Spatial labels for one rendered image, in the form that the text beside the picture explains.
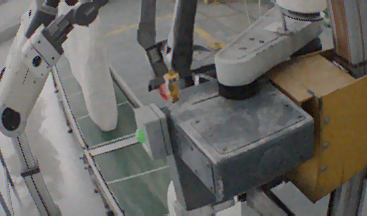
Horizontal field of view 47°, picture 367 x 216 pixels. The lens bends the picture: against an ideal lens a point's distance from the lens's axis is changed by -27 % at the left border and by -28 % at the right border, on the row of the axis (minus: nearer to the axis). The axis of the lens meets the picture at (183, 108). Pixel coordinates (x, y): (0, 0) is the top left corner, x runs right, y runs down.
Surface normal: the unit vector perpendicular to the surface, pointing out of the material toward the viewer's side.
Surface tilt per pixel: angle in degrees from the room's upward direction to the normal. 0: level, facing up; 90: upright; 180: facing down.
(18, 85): 115
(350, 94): 90
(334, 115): 90
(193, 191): 90
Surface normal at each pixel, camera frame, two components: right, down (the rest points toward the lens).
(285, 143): 0.36, 0.36
